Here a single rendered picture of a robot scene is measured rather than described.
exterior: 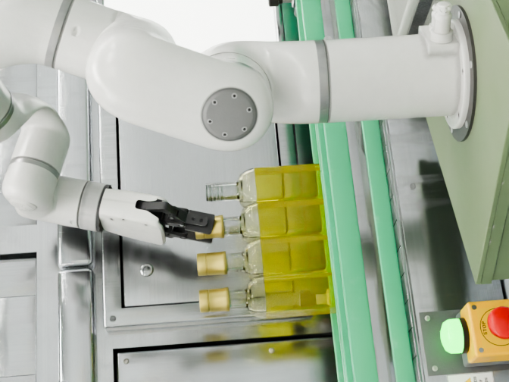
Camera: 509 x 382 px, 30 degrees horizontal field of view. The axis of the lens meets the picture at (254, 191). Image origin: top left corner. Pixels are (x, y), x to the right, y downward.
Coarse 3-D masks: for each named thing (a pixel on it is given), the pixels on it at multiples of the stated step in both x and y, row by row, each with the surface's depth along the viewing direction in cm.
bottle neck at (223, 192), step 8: (208, 184) 147; (216, 184) 147; (224, 184) 147; (232, 184) 147; (208, 192) 146; (216, 192) 146; (224, 192) 146; (232, 192) 146; (208, 200) 147; (216, 200) 147; (224, 200) 147
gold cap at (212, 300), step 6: (222, 288) 141; (204, 294) 140; (210, 294) 140; (216, 294) 140; (222, 294) 140; (228, 294) 140; (204, 300) 140; (210, 300) 140; (216, 300) 140; (222, 300) 140; (228, 300) 140; (204, 306) 140; (210, 306) 140; (216, 306) 140; (222, 306) 140; (228, 306) 140
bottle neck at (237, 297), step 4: (244, 288) 142; (232, 292) 141; (236, 292) 141; (240, 292) 141; (244, 292) 141; (232, 296) 140; (236, 296) 140; (240, 296) 140; (244, 296) 140; (232, 300) 140; (236, 300) 140; (240, 300) 140; (244, 300) 140; (232, 304) 140; (236, 304) 140; (240, 304) 140; (244, 304) 140; (232, 308) 141
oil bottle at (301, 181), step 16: (240, 176) 147; (256, 176) 146; (272, 176) 146; (288, 176) 146; (304, 176) 146; (240, 192) 146; (256, 192) 145; (272, 192) 145; (288, 192) 145; (304, 192) 145; (320, 192) 145
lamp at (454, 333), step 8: (448, 320) 120; (456, 320) 120; (464, 320) 120; (448, 328) 119; (456, 328) 119; (464, 328) 119; (448, 336) 119; (456, 336) 119; (464, 336) 119; (448, 344) 119; (456, 344) 119; (464, 344) 119; (456, 352) 120; (464, 352) 120
